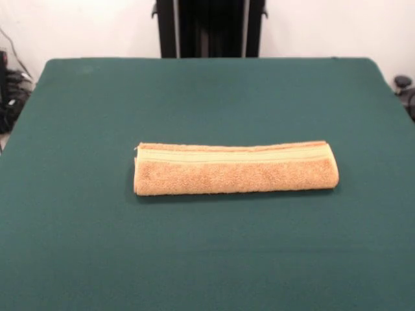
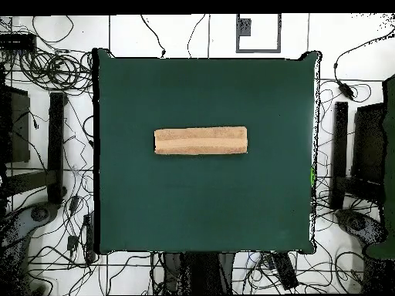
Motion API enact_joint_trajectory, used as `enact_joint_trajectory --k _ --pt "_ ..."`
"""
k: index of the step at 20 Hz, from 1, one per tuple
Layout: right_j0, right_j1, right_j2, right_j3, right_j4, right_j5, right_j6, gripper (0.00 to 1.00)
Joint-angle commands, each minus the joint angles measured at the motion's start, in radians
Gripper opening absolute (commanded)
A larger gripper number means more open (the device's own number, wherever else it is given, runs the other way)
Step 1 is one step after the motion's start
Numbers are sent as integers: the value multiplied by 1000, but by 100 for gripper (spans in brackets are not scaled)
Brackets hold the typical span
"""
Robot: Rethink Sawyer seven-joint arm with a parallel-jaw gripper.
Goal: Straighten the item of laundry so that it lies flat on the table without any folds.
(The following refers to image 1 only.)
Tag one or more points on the black upright stand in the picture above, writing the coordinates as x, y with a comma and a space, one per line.
210, 29

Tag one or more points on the black box device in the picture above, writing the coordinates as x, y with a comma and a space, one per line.
2, 74

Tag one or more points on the tan terry towel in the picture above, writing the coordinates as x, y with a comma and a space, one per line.
233, 176

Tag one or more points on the dark green table cloth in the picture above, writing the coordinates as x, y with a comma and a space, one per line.
207, 259

